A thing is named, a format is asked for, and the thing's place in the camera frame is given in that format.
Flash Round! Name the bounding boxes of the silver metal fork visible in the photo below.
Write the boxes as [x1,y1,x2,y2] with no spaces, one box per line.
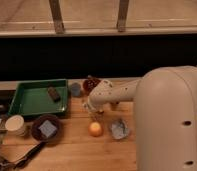
[89,112,99,122]

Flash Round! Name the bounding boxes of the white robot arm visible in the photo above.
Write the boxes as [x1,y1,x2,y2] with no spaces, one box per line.
[86,66,197,171]

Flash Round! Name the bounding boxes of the orange round fruit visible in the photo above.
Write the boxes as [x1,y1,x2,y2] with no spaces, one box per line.
[89,122,103,137]

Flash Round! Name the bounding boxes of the crumpled silver foil cup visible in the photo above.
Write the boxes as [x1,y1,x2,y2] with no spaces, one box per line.
[110,119,130,140]

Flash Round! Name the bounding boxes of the small blue cup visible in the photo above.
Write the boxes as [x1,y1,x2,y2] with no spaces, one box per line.
[70,83,81,97]

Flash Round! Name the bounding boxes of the dark brown block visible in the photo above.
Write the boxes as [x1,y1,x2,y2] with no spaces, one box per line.
[47,87,61,102]

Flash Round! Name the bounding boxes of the grey blue sponge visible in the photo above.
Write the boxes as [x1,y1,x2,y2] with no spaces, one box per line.
[39,120,57,138]

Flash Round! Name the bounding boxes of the dark brown bowl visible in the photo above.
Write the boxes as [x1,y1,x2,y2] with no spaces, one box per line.
[31,114,61,142]

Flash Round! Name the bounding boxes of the green plastic tray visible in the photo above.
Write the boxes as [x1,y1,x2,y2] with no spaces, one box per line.
[8,79,68,118]

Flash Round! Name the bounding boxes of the white cup stack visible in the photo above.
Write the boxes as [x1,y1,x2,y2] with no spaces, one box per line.
[5,115,27,136]

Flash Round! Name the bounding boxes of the black handled utensil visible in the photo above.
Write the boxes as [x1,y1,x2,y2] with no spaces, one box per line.
[0,142,46,171]

